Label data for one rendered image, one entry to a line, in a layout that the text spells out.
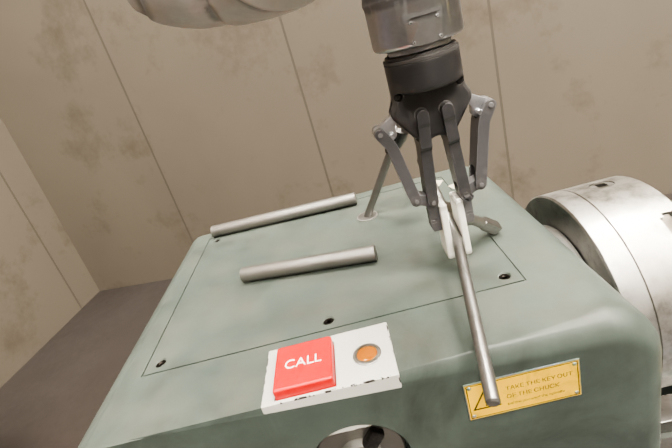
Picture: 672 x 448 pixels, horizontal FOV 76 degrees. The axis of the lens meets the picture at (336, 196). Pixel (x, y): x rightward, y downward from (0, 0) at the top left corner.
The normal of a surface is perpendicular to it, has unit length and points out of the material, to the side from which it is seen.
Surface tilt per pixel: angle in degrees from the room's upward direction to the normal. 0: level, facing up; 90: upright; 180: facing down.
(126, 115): 90
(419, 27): 90
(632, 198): 10
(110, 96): 90
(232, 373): 0
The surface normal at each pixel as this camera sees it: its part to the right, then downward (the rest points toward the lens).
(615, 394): 0.04, 0.37
